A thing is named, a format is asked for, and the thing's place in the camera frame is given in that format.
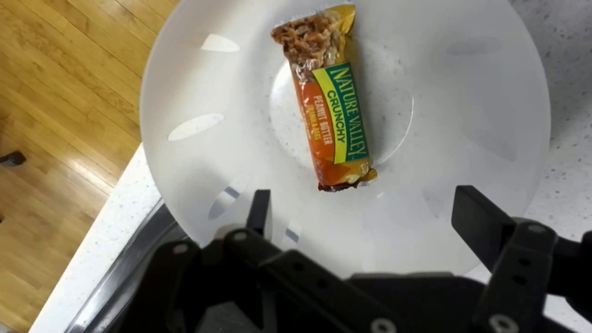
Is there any orange granola bar packet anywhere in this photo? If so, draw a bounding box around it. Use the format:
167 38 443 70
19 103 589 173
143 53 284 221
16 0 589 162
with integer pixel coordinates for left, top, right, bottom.
271 3 380 194

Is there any stainless steel double sink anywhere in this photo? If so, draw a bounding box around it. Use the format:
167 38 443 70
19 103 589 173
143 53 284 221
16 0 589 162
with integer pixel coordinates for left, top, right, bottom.
64 199 191 333

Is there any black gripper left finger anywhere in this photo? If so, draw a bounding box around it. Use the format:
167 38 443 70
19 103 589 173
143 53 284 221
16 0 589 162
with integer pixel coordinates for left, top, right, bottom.
117 186 349 333

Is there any translucent white plastic bowl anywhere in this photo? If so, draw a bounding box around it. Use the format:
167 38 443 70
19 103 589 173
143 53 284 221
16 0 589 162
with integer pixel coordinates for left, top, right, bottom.
140 0 554 282

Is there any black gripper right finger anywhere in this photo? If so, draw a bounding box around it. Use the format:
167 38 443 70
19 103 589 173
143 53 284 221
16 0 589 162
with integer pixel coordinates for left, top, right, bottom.
452 182 592 333

